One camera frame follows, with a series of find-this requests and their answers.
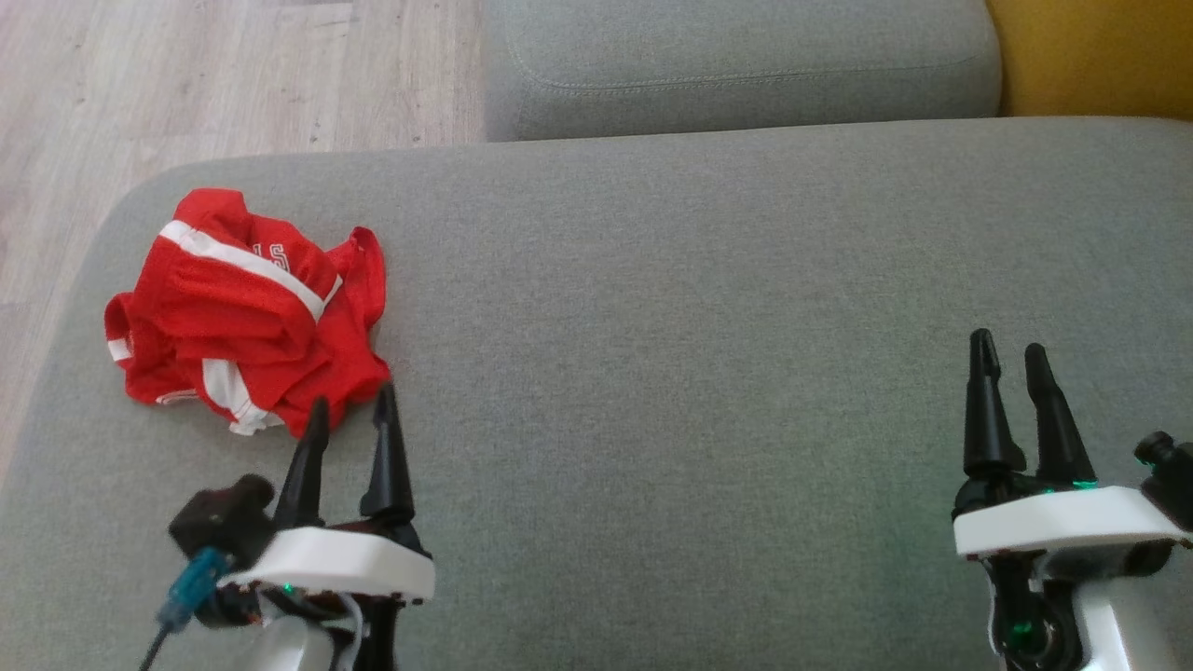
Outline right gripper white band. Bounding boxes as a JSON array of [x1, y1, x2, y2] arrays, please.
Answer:
[[953, 328, 1192, 560]]

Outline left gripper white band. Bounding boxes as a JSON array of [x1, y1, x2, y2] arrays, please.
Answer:
[[219, 382, 436, 607]]

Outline red basketball jersey white sleeves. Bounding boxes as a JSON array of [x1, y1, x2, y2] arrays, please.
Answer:
[[126, 188, 392, 439]]

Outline large grey fabric sofa seat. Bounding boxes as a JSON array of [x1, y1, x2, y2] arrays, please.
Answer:
[[0, 116, 1193, 671]]

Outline mustard yellow cushion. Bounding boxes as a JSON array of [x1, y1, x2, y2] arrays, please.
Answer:
[[986, 0, 1193, 120]]

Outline grey stitched sofa cushion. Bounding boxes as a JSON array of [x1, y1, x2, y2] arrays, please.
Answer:
[[483, 0, 1004, 143]]

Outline left camera cable teal connector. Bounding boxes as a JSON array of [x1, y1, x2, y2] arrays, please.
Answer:
[[140, 546, 234, 671]]

